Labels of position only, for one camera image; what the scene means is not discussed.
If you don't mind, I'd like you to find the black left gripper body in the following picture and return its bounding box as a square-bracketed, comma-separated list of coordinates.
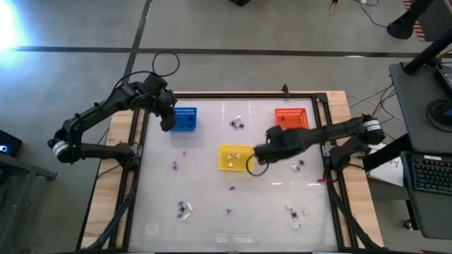
[159, 103, 178, 133]

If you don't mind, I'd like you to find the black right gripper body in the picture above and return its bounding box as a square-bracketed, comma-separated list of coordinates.
[254, 139, 303, 165]

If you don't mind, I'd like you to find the blue plastic basket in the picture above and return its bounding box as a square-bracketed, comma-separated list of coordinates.
[169, 107, 198, 133]

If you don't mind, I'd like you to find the yellow plastic basket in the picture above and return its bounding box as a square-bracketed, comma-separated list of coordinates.
[218, 143, 256, 173]

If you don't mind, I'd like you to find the orange plastic basket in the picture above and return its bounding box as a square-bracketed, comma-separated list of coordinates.
[275, 107, 310, 131]

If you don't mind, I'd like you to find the black stand leg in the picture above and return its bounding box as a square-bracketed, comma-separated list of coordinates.
[362, 133, 410, 173]

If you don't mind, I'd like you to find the white paper box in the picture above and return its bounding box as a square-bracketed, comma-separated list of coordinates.
[367, 155, 405, 188]

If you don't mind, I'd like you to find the grey desk top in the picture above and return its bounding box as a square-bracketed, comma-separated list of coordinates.
[389, 61, 452, 153]

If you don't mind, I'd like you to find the grey metal stand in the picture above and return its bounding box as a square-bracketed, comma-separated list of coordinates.
[0, 153, 59, 253]

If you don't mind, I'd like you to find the black device with blue light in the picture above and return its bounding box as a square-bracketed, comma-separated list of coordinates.
[0, 128, 23, 158]

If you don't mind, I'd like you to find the backlit black keyboard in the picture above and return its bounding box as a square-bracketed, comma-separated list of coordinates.
[411, 155, 452, 195]

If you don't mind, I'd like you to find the black round monitor base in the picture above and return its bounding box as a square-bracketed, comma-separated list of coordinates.
[426, 98, 452, 133]

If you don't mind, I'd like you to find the grey cart table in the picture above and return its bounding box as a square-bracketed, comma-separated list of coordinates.
[400, 150, 452, 241]

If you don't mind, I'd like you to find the black stand foot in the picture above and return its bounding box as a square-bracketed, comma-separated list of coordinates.
[386, 0, 434, 40]

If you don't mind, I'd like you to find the black stand pole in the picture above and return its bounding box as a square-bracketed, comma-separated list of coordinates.
[403, 30, 452, 75]

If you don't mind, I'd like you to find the red white striped mat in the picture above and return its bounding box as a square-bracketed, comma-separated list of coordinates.
[403, 0, 427, 42]

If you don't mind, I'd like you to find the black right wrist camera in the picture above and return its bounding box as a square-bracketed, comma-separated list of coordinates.
[265, 125, 284, 143]

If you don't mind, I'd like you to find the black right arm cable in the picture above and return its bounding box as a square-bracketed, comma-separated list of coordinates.
[245, 153, 270, 177]

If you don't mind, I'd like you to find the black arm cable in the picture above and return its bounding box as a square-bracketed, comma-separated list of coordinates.
[112, 49, 181, 95]
[245, 153, 270, 177]

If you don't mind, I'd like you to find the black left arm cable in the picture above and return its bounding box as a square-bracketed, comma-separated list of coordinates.
[112, 49, 181, 95]

